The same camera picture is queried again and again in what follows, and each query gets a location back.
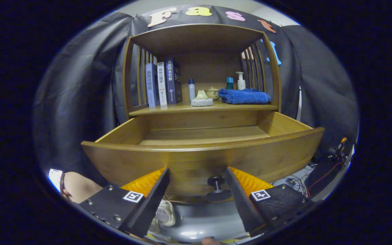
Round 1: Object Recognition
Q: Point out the blue folded towel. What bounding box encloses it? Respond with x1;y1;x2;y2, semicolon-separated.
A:
218;88;271;105

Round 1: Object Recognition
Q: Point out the cream lidded teacup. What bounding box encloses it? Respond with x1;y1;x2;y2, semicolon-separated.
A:
206;86;220;101

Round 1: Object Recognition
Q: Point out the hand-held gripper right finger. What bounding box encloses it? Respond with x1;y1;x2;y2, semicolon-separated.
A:
224;166;317;239

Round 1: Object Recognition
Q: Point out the dark blue book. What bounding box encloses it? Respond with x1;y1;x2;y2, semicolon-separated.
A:
165;57;183;105

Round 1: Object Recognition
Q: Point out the wooden cabinet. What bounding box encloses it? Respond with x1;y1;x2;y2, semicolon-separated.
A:
123;23;282;118

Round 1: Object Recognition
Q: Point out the white pump bottle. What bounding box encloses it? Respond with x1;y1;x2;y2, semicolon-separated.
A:
235;71;246;91

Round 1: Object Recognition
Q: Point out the cream handled scrub brush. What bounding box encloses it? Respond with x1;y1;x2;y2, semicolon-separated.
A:
191;90;214;107

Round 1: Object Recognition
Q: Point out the black device orange tip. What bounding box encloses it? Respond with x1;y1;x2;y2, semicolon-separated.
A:
329;137;348;158

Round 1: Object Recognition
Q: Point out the black drawer knob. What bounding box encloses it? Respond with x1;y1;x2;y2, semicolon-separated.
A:
206;175;232;202

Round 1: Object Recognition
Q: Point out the tangle of cables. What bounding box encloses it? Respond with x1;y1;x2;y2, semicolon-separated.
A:
283;175;309;198

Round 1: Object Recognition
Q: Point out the light blue book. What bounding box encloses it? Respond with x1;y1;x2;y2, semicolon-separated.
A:
145;63;160;108

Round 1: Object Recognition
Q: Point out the wooden drawer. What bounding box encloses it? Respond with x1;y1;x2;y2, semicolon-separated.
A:
81;111;325;201

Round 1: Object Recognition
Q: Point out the wooden countertop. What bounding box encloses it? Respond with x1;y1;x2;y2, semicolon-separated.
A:
129;90;279;117

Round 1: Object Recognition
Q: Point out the white book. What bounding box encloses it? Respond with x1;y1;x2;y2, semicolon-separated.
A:
157;62;168;106

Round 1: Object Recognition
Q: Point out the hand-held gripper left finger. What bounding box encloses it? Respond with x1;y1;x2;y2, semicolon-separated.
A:
79;167;171;239

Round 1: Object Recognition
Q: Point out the white shoe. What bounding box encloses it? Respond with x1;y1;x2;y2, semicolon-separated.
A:
148;200;176;235

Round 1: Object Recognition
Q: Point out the white phone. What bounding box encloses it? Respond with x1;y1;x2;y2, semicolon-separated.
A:
48;168;64;193

